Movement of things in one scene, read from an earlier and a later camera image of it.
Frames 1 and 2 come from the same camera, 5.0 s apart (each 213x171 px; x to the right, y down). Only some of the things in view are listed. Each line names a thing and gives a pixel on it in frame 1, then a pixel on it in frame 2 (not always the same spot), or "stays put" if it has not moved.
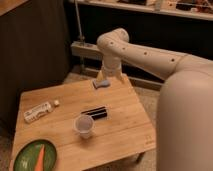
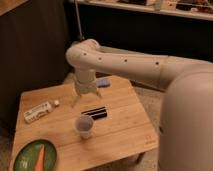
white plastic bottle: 35,112 stays put
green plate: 29,155 stays put
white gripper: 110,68 -> 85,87
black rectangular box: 98,113 stays put
